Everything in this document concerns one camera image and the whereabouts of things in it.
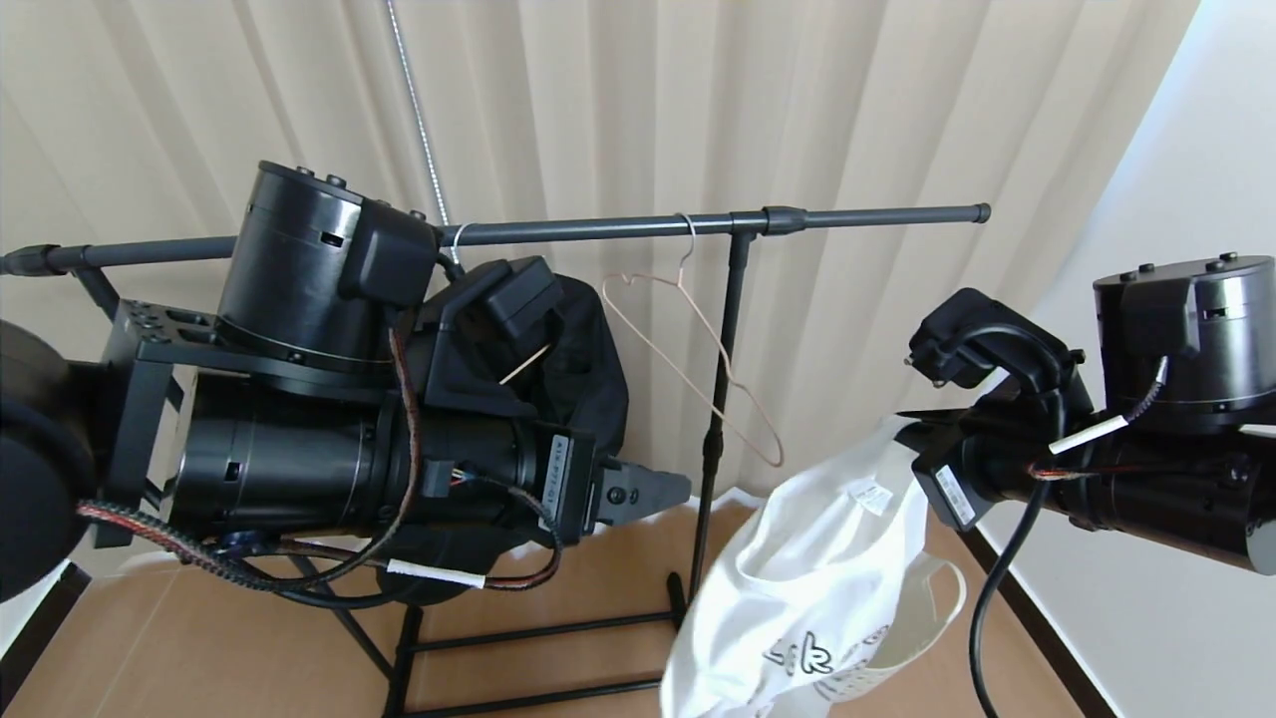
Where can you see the beige curtain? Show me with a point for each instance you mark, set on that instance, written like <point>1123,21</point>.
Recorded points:
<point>698,100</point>

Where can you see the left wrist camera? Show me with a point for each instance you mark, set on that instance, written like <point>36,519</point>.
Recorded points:
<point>498,309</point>

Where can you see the white laundry basket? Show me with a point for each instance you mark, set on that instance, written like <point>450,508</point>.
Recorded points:
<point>927,618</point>

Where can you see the black clothes rack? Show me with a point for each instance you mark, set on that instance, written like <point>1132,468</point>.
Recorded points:
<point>847,215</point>

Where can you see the pink clothes hanger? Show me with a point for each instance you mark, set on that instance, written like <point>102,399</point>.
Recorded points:
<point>525,363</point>
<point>698,329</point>

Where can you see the white printed tank top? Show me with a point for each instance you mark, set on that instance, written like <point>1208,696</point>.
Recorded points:
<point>797,578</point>

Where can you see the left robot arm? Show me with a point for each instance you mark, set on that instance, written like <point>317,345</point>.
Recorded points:
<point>279,469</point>

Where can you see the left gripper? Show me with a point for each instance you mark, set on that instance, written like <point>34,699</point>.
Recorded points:
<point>498,469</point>

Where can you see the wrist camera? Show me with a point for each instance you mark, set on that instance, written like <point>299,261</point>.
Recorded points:
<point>498,309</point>
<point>957,334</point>

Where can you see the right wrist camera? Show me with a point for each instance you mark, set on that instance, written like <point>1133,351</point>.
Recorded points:
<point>957,334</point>

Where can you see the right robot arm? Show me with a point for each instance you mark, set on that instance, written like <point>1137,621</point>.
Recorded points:
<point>1186,339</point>

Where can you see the black shorts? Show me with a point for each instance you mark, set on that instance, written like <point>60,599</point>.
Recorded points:
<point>593,379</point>

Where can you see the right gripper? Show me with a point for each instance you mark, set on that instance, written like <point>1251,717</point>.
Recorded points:
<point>1007,459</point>

